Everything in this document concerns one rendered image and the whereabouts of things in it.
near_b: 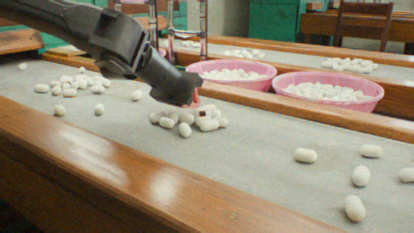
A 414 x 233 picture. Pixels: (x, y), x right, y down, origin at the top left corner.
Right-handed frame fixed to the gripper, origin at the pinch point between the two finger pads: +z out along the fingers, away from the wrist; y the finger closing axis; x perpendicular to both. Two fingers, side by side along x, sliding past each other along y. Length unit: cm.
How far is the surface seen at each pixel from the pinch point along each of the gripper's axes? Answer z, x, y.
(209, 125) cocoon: -5.3, 5.3, -8.9
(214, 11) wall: 184, -158, 169
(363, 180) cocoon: -6.7, 7.5, -36.7
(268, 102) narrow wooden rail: 7.1, -5.9, -12.7
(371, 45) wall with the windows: 419, -274, 59
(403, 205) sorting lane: -6.2, 9.1, -42.0
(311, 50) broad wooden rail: 59, -49, 3
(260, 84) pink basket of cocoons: 19.2, -14.8, -2.7
